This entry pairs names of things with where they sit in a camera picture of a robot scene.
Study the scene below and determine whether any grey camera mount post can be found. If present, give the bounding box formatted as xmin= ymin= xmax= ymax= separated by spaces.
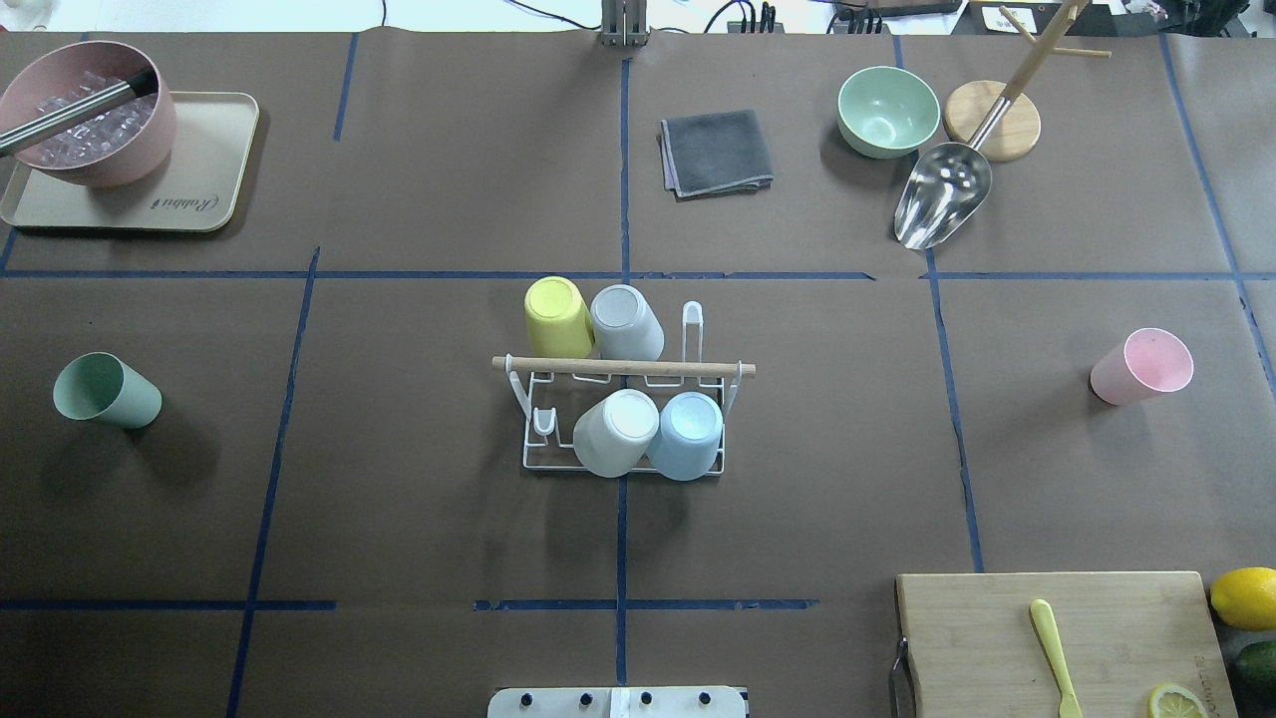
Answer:
xmin=600 ymin=0 xmax=649 ymax=47

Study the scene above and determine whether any whole yellow lemon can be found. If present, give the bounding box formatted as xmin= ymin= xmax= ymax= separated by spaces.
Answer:
xmin=1208 ymin=566 xmax=1275 ymax=631

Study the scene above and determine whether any light blue cup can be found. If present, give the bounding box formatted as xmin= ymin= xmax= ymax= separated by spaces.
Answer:
xmin=647 ymin=392 xmax=723 ymax=481

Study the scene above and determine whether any wooden mug tree stand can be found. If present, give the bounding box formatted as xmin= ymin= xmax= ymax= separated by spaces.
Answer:
xmin=942 ymin=1 xmax=1111 ymax=163

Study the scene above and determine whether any yellow plastic knife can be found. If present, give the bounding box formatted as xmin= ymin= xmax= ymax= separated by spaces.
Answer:
xmin=1028 ymin=598 xmax=1085 ymax=718

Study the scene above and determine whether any green cup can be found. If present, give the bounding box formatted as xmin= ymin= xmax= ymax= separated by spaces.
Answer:
xmin=52 ymin=353 xmax=162 ymax=429

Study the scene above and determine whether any mint green bowl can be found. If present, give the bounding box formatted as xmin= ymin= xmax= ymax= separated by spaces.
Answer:
xmin=835 ymin=68 xmax=942 ymax=159

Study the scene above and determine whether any lemon slice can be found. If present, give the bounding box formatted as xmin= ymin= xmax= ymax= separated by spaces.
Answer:
xmin=1145 ymin=684 xmax=1208 ymax=718

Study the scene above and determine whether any grey folded cloth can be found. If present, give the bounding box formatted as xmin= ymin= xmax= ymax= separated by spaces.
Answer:
xmin=660 ymin=110 xmax=775 ymax=199

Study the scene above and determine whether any white cup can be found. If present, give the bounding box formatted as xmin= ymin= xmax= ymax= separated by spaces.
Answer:
xmin=573 ymin=388 xmax=658 ymax=478

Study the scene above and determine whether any metal tongs black handle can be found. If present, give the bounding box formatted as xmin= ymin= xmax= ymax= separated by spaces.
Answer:
xmin=1 ymin=69 xmax=160 ymax=158

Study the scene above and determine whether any pink cup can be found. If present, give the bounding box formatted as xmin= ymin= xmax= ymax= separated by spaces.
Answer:
xmin=1088 ymin=326 xmax=1196 ymax=406

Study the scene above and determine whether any white wire cup rack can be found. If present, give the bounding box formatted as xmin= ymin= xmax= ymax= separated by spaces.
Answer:
xmin=491 ymin=301 xmax=757 ymax=473

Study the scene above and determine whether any metal scoop wooden handle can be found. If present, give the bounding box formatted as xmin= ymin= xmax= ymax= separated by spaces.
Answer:
xmin=893 ymin=1 xmax=1088 ymax=250

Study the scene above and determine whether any beige serving tray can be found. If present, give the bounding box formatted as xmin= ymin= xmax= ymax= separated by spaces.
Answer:
xmin=3 ymin=92 xmax=260 ymax=232

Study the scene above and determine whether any green avocado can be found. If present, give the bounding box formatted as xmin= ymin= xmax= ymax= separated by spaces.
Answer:
xmin=1233 ymin=639 xmax=1275 ymax=707

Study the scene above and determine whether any grey cup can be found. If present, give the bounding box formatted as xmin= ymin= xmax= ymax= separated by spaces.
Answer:
xmin=590 ymin=283 xmax=665 ymax=362

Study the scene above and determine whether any yellow cup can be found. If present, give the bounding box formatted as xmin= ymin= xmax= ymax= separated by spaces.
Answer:
xmin=523 ymin=275 xmax=595 ymax=358

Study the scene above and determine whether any wooden cutting board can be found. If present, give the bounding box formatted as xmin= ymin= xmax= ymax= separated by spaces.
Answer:
xmin=894 ymin=571 xmax=1239 ymax=718

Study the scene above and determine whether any pink bowl with ice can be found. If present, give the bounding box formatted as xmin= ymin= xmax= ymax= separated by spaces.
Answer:
xmin=1 ymin=41 xmax=177 ymax=187

